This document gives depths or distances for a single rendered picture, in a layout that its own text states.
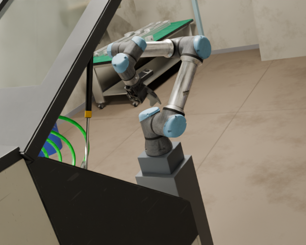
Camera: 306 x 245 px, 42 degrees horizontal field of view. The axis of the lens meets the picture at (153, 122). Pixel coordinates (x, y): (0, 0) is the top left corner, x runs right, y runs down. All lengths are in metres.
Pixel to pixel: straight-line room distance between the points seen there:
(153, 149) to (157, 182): 0.18
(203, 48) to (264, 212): 1.45
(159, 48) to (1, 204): 1.31
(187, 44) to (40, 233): 1.31
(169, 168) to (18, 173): 1.22
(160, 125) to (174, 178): 0.29
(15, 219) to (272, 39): 5.89
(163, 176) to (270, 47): 4.77
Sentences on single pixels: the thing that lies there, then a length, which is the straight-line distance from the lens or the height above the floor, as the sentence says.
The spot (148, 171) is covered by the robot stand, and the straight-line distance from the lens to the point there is 2.13.
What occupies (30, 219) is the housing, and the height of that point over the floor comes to 1.33.
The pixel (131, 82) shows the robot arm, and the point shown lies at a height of 1.35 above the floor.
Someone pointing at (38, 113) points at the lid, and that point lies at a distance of 0.99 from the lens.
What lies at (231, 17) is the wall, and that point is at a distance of 7.56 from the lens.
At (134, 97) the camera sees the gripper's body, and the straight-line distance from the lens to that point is 1.87.
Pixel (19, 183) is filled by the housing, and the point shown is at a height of 1.42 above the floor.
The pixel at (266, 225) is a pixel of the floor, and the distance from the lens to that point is 2.91.
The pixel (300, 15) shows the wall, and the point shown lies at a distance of 6.41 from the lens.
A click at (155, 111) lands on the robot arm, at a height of 1.13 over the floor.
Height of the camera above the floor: 1.79
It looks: 21 degrees down
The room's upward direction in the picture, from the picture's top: 15 degrees counter-clockwise
